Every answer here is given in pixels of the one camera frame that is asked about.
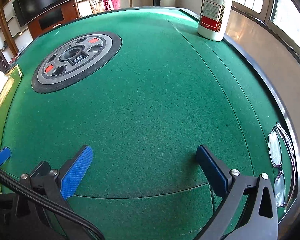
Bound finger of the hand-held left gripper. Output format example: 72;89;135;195
0;147;12;167

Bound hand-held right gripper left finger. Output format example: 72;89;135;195
14;145;94;240

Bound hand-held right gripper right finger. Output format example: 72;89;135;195
195;144;280;240

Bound purple framed eyeglasses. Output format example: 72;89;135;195
268;122;297;208

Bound white bottle red label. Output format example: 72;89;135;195
197;0;233;42

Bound wooden chair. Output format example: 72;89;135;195
66;0;108;18

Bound white display shelf unit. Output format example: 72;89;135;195
0;0;32;70

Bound black flat television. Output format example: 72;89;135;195
12;0;75;27

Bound green gold-edged box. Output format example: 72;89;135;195
0;64;23;155

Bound black rectangular wall panel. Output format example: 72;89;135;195
38;7;65;30

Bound round grey table control panel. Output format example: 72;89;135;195
31;31;122;94

